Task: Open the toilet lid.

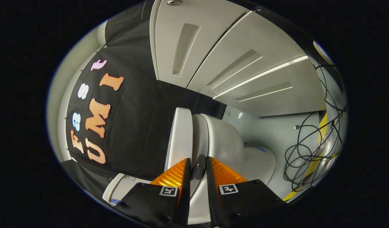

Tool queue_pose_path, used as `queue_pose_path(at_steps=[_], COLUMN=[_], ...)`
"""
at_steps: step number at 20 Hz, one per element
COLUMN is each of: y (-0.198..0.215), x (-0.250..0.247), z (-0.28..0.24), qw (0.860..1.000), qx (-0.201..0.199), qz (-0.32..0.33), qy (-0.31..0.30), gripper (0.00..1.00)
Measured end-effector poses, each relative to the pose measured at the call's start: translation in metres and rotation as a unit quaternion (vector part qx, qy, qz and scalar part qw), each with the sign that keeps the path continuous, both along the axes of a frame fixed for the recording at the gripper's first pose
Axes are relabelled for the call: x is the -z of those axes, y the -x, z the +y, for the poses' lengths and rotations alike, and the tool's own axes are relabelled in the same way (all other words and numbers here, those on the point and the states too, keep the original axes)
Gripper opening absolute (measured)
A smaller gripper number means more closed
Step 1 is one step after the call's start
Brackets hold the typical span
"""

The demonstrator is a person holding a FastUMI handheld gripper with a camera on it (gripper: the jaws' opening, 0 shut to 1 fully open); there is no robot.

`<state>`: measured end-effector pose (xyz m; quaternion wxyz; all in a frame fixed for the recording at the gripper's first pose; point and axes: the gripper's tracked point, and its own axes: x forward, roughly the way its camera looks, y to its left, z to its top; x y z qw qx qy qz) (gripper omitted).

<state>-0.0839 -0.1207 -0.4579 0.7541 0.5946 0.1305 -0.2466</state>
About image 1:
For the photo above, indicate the white drawer cabinet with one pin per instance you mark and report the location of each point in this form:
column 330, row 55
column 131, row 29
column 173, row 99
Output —
column 238, row 47

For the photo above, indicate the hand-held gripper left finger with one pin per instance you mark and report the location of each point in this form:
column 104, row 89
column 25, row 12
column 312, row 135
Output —
column 185, row 196

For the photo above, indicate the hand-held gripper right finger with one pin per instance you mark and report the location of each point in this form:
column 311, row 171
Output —
column 213, row 202

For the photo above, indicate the black backdrop cloth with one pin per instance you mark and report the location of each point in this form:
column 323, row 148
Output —
column 140, row 126

